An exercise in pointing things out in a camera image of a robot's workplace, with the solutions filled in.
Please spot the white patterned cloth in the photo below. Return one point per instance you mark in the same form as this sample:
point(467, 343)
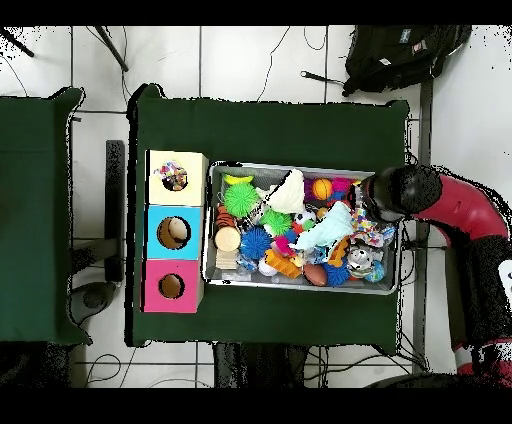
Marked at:
point(171, 174)

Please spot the polka-dot cloth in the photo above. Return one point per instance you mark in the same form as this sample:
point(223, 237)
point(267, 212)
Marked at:
point(370, 234)

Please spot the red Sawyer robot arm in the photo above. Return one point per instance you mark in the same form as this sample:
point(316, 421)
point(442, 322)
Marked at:
point(472, 216)

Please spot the clear mesh bin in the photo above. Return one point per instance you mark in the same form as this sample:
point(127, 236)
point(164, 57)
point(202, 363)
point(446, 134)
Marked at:
point(232, 276)

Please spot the wooden box with three holes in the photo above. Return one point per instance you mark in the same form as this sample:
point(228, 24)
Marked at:
point(154, 240)

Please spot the green spiky ball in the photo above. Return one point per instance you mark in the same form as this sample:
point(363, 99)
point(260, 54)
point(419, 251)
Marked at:
point(241, 200)

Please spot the blue spiky ball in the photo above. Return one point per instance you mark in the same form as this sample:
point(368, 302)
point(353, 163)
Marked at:
point(256, 243)

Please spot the cream yellow cloth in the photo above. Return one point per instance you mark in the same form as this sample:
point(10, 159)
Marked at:
point(288, 192)

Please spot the tan round wooden block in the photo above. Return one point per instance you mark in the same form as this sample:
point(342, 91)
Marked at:
point(228, 238)

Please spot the small soccer ball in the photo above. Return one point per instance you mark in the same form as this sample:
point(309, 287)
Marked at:
point(304, 218)

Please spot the orange plastic toy brick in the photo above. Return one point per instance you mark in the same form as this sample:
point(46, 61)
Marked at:
point(282, 262)

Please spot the small orange basketball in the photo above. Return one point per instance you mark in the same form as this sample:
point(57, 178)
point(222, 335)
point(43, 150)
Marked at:
point(322, 189)

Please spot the mint green cloth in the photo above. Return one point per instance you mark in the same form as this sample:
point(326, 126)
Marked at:
point(326, 228)

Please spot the pink spiky ball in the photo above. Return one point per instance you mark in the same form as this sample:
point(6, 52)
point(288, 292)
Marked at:
point(342, 186)

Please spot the silver drink can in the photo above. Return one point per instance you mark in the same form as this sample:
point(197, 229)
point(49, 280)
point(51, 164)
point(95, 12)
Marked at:
point(360, 260)

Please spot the grey round base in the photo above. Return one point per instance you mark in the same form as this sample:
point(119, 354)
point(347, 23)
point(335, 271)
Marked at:
point(92, 300)

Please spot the black backpack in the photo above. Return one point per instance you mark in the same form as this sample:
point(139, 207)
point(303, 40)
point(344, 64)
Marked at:
point(400, 56)

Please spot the dark green side tablecloth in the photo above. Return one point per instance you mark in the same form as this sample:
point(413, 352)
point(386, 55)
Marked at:
point(40, 240)

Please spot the black tripod leg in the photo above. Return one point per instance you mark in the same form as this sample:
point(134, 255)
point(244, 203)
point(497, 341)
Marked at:
point(18, 43)
point(112, 48)

